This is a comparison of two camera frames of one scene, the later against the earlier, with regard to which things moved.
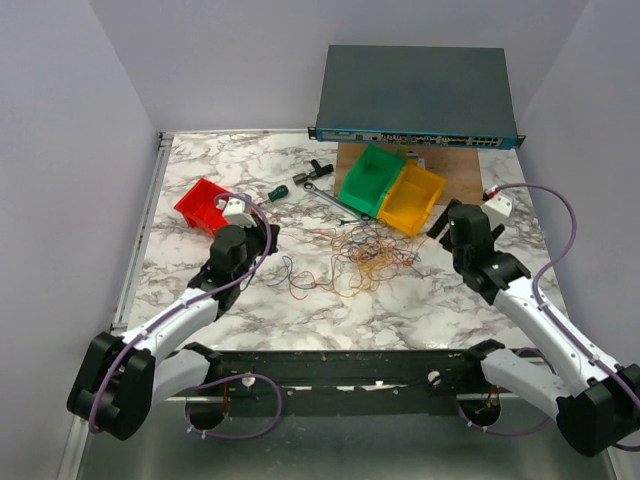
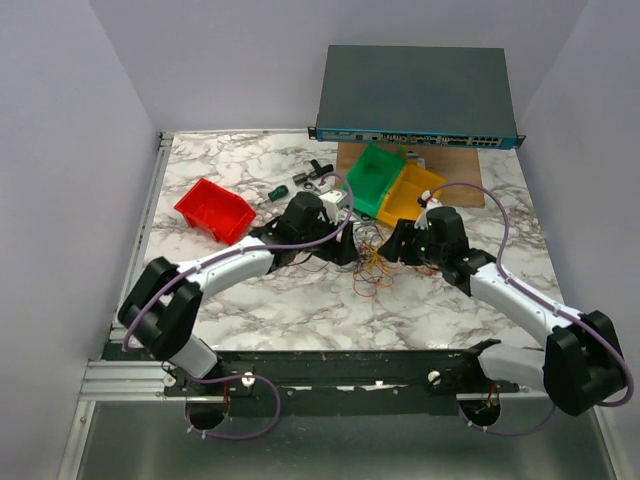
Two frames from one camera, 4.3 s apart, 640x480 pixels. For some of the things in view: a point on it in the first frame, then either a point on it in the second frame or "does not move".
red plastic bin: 198,207 does not move
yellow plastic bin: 410,198 does not move
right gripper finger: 442,219 to 398,246
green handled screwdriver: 279,192 does not move
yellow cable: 377,263 does not move
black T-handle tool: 302,178 does not move
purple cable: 341,268 to 355,231
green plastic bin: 368,180 does not move
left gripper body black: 257,240 to 323,228
